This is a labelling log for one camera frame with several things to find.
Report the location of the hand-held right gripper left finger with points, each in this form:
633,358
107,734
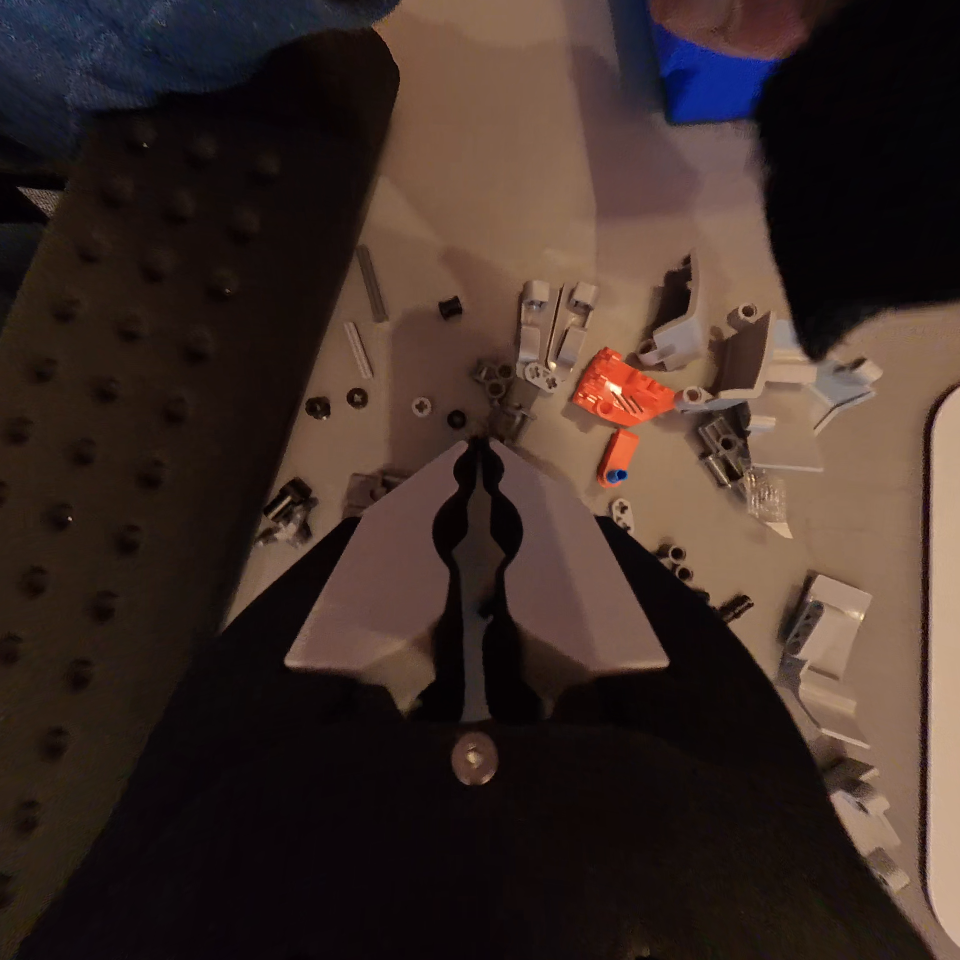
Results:
367,600

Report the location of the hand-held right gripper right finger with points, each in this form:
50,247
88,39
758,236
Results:
577,600

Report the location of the black round bush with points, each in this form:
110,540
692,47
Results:
456,418
358,396
318,406
450,306

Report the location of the person's left hand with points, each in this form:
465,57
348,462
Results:
727,26

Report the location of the light grey two-hole liftarm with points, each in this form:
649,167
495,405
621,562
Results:
541,375
622,510

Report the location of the grey small pin connector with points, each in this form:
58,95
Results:
675,559

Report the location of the orange connector with blue pin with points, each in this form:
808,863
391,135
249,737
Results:
619,454

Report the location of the white round bush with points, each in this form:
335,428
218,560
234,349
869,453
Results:
422,406

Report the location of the small clear plastic bag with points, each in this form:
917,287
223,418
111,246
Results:
765,499

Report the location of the orange ridged wedge panel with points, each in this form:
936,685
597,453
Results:
619,390

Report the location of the dark grey triple connector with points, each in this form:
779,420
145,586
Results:
495,375

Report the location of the grey large shell panel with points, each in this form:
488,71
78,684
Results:
742,360

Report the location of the light grey holed curved panel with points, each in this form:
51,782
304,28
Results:
825,637

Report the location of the white short rod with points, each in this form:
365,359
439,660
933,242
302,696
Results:
358,349

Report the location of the grey arched panel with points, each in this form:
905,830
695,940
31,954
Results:
679,330

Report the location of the grey slim fairing panel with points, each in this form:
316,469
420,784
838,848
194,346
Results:
576,326
534,322

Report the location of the dark studded panel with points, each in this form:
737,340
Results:
165,375

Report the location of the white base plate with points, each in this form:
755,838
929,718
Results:
946,675

